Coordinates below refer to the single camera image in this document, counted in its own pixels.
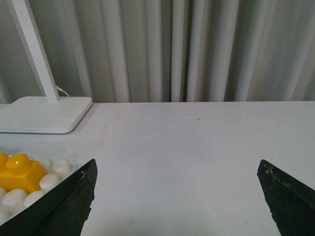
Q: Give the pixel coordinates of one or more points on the white studded base plate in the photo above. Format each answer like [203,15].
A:
[17,200]

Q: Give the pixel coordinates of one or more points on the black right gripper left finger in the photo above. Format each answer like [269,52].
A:
[62,211]

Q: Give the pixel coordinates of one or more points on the grey pleated curtain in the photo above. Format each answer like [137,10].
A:
[180,50]

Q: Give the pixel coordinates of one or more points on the yellow toy block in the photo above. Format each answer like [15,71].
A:
[19,172]

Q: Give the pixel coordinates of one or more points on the white desk lamp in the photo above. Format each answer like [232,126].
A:
[48,114]

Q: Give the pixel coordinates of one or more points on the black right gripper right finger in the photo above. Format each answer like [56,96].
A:
[291,202]

